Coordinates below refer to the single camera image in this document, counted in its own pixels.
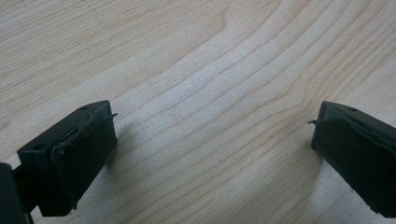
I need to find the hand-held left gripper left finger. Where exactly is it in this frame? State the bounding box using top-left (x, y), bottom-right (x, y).
top-left (16, 99), bottom-right (119, 217)

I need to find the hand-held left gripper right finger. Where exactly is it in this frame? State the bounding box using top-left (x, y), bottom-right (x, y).
top-left (307, 100), bottom-right (396, 218)

